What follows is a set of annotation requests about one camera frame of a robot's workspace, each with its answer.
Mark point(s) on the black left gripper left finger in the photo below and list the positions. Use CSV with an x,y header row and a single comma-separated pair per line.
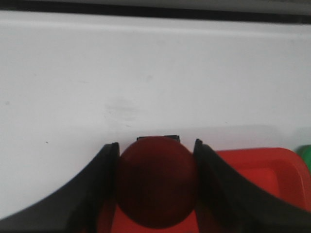
x,y
85,204

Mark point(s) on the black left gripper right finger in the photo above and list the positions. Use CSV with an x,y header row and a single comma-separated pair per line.
x,y
232,204

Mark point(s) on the red mushroom push button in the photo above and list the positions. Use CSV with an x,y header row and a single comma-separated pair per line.
x,y
156,182

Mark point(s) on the red plastic tray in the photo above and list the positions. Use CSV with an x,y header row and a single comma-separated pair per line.
x,y
280,172

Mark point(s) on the green plastic tray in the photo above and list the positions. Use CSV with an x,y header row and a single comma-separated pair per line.
x,y
304,152

